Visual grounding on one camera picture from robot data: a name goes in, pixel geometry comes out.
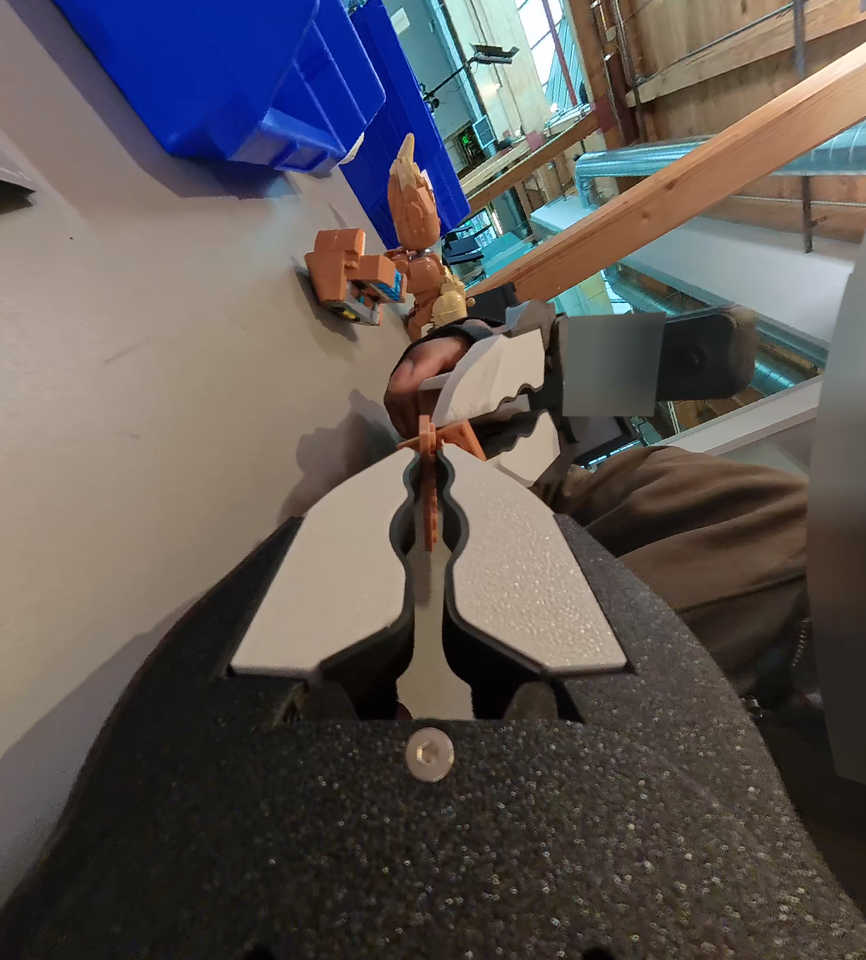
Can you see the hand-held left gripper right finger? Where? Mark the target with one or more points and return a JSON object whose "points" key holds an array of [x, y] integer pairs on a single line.
{"points": [[530, 592]]}

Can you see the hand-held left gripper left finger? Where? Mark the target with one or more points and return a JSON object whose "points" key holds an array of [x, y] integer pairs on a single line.
{"points": [[328, 592]]}

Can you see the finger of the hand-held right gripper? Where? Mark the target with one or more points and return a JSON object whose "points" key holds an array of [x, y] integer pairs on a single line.
{"points": [[534, 454], [493, 367]]}

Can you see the brown long plate brick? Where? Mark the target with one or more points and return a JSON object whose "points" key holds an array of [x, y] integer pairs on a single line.
{"points": [[463, 442]]}

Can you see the brown short plate brick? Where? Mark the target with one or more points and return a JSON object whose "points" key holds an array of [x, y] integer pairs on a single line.
{"points": [[430, 510]]}

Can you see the brown toy brick model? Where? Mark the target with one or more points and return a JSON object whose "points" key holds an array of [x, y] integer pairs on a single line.
{"points": [[335, 262]]}

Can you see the blue plastic bin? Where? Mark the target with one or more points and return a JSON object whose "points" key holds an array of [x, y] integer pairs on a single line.
{"points": [[418, 150], [215, 75]]}

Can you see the person's right forearm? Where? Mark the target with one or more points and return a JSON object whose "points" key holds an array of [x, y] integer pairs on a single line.
{"points": [[702, 525]]}

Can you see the grey desk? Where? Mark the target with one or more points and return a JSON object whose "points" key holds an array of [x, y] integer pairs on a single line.
{"points": [[140, 450]]}

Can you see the person's right hand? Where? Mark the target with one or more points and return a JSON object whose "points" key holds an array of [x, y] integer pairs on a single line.
{"points": [[410, 382]]}

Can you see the brown horned brick dinosaur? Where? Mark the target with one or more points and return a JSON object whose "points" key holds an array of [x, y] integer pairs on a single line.
{"points": [[414, 210]]}

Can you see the wooden column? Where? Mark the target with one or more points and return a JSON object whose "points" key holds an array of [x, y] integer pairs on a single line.
{"points": [[702, 172]]}

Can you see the person's brown jacket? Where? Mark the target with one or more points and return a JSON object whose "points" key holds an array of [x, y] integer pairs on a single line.
{"points": [[770, 660]]}

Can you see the corrugated silver duct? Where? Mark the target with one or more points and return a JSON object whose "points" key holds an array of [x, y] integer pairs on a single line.
{"points": [[627, 157]]}

